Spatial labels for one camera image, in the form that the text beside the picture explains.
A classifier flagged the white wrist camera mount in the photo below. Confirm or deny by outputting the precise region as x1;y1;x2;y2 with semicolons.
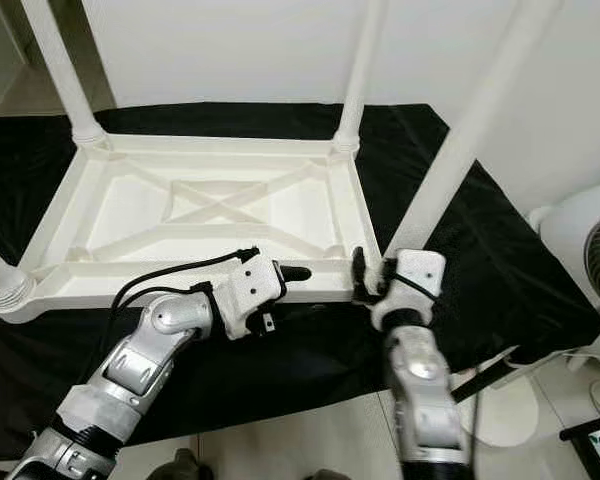
369;247;449;332
217;252;287;342

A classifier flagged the black table cloth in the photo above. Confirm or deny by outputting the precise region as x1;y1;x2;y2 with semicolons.
0;102;600;463

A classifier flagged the black metal frame bar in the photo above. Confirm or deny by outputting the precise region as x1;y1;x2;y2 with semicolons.
449;349;523;402

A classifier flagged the white plastic table top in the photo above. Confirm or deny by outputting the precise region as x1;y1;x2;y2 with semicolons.
0;131;382;324

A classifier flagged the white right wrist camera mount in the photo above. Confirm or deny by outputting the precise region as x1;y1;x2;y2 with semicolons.
369;247;449;332

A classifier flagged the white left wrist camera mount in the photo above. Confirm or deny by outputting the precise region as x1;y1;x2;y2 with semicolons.
217;252;287;342

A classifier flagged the white electric fan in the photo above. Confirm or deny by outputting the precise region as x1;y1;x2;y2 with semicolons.
529;182;600;343

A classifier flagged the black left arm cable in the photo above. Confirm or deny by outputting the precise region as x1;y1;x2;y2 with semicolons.
115;246;262;323

